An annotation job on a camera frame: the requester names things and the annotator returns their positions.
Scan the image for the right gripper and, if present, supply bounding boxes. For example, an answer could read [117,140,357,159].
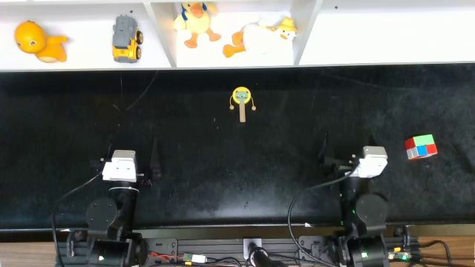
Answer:
[318,132,359,176]

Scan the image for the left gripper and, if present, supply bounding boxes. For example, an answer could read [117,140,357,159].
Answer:
[89,134,163,187]

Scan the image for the grey and yellow toy truck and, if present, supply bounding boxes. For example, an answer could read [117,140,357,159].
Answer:
[111,14,145,64]

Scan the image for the yellow rubber duck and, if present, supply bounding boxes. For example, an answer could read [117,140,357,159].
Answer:
[13,20,70,64]

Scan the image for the many-coloured puzzle cube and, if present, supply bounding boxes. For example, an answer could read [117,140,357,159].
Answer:
[404,133,439,161]

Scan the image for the yellow rattle drum toy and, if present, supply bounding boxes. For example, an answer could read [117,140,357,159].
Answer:
[228,86,258,124]

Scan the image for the white shelf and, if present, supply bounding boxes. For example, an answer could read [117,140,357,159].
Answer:
[0,0,475,73]

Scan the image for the white plush duck yellow hat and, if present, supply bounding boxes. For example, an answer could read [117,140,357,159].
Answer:
[222,16,298,59]

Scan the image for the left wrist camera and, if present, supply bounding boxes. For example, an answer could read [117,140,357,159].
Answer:
[101,149,138,184]

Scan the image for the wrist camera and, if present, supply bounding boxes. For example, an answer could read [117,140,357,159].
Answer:
[350,145,389,179]
[101,149,138,184]

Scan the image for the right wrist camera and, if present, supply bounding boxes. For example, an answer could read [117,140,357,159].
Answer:
[350,145,389,179]

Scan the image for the black cable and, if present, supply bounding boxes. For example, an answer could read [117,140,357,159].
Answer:
[286,169,360,267]
[50,171,105,267]

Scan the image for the mounting rail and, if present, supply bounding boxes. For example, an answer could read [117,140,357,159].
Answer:
[55,223,453,267]

